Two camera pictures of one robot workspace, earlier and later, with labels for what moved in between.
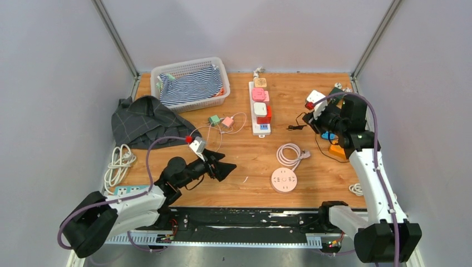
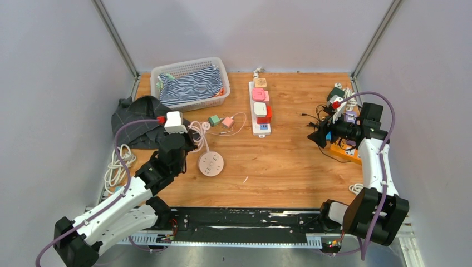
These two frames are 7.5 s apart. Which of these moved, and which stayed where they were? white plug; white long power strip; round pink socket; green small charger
Moved: round pink socket
Stayed: green small charger; white plug; white long power strip
